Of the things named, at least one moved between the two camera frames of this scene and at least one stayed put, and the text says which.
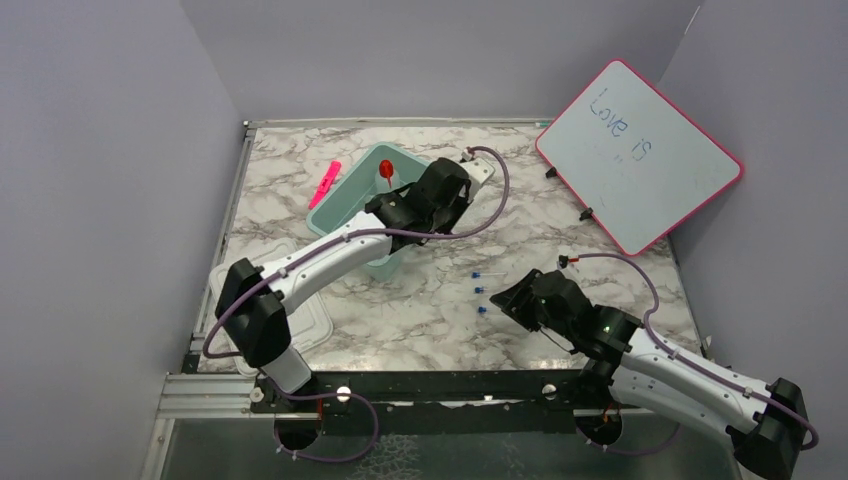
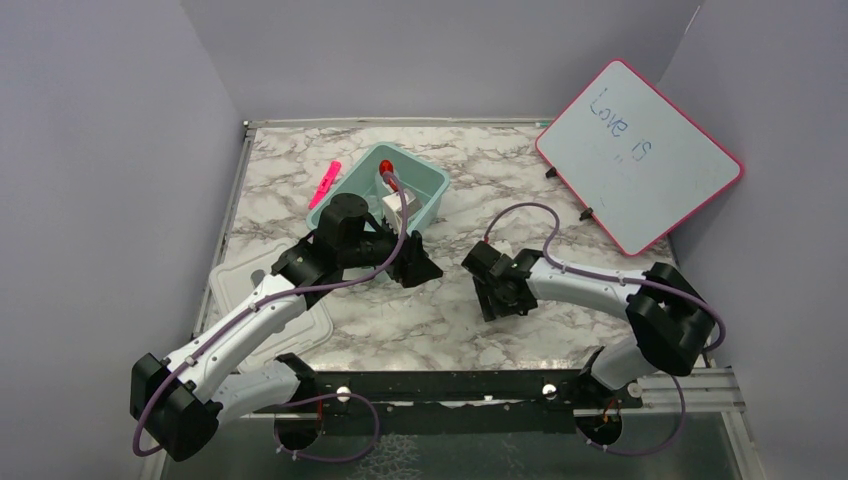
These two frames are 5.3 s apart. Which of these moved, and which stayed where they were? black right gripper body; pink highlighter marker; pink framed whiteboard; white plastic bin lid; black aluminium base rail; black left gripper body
Moved: black right gripper body; black left gripper body
Stayed: pink framed whiteboard; black aluminium base rail; white plastic bin lid; pink highlighter marker
